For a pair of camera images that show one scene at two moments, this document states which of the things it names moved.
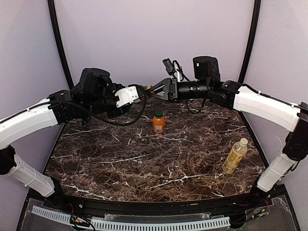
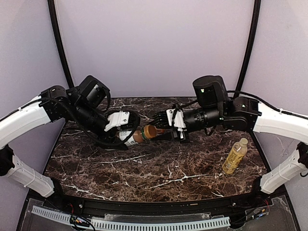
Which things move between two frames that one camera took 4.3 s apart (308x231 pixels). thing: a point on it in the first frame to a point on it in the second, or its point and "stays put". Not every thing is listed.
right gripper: x=172 y=89 to x=173 y=130
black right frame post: x=254 y=23 stays put
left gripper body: x=140 y=91 to x=110 y=135
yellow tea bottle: x=234 y=158 stays put
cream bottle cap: x=243 y=142 stays put
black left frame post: x=53 y=19 stays put
